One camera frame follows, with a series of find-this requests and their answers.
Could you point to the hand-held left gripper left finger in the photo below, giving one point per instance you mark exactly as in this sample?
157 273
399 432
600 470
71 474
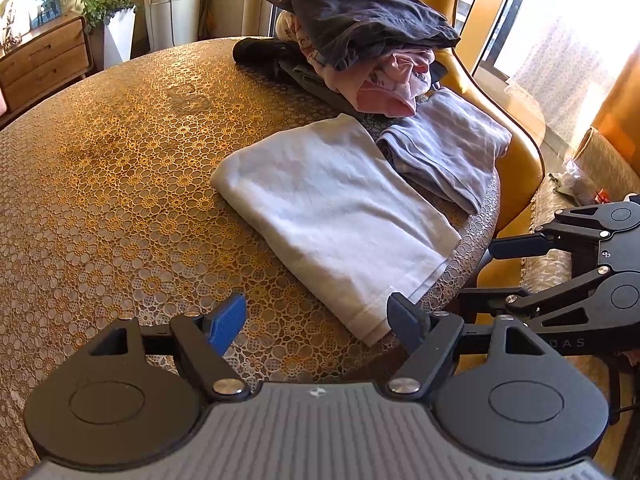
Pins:
227 320

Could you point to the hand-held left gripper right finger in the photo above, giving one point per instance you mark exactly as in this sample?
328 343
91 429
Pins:
405 317

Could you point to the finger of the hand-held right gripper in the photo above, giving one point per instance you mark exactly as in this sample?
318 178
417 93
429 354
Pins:
520 246
495 300

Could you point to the white purple raglan shirt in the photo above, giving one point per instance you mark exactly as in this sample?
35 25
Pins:
335 210

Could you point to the yellow leather chair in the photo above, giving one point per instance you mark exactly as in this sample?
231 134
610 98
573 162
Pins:
517 185

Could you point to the clear plastic bag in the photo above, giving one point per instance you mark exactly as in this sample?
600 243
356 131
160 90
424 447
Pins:
575 180

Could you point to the lavender folded cloth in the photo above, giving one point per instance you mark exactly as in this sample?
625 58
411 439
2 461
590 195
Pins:
445 155

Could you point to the golden curtain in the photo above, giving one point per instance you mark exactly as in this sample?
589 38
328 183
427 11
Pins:
620 105

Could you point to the yellow lace tablecloth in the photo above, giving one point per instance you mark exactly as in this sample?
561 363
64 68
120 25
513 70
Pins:
125 185

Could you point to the white sheer curtain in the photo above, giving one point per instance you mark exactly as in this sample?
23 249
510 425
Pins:
565 60

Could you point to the pink printed garment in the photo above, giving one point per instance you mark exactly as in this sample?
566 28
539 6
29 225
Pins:
395 85

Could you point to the grey-green garment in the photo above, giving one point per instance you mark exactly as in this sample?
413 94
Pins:
310 80

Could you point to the black garment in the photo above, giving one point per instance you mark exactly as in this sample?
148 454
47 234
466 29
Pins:
260 50

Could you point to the dark grey garment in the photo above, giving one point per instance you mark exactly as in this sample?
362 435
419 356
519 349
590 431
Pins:
360 15

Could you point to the potted tree white planter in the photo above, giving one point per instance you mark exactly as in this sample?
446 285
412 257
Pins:
120 35

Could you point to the wooden TV stand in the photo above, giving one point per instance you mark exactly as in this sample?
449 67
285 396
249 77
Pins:
45 65

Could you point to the white floor air conditioner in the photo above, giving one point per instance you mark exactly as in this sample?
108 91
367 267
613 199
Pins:
170 5

